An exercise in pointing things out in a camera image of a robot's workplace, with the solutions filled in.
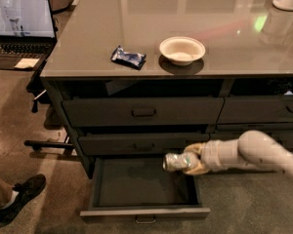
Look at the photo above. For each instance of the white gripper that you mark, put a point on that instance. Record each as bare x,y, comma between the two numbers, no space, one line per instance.
212,156

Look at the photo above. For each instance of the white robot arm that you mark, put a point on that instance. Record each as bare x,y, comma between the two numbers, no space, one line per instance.
252,151

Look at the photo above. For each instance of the top left drawer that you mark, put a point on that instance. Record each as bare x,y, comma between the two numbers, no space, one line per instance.
142,111

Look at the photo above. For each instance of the top right drawer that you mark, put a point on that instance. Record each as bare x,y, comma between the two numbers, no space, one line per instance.
257,109

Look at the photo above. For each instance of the open bottom left drawer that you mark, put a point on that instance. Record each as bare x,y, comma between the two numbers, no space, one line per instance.
139,190

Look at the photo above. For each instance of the middle left drawer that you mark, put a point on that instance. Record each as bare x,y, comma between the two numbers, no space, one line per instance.
121,144

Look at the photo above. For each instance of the middle right drawer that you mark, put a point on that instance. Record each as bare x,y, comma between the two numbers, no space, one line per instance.
283,137

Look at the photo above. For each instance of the dark grey drawer cabinet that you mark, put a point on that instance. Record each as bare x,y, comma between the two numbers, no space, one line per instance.
248,52

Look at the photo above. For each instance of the white paper bowl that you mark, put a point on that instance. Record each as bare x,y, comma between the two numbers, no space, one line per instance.
182,51

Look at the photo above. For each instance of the blue snack packet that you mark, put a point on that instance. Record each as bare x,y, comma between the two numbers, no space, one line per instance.
133,60

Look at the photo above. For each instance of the black shoe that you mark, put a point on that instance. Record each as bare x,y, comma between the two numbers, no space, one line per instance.
22,193

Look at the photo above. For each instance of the open black laptop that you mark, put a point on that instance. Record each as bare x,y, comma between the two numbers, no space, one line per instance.
27,34

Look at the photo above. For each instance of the black cart frame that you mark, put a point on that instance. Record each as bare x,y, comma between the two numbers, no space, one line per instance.
52,121

